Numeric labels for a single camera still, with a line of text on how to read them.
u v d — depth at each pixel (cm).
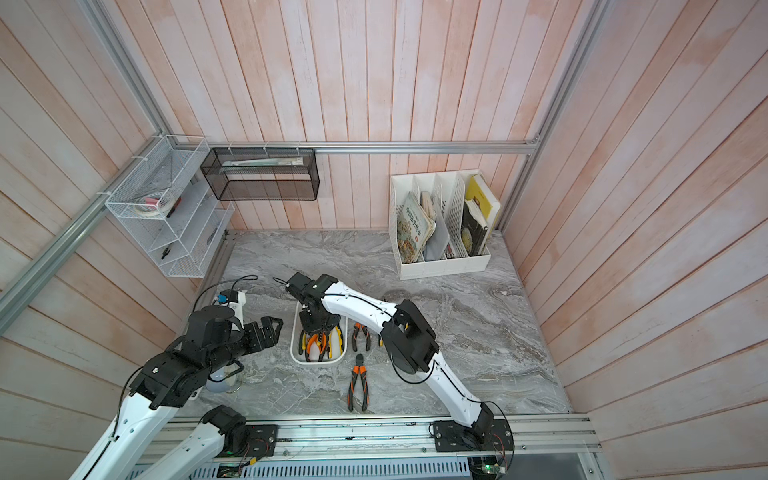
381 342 89
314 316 77
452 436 73
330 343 88
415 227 99
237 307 63
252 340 61
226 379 55
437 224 93
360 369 84
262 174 105
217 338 53
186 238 80
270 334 64
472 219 97
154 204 75
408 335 57
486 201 92
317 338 87
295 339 86
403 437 76
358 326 92
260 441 74
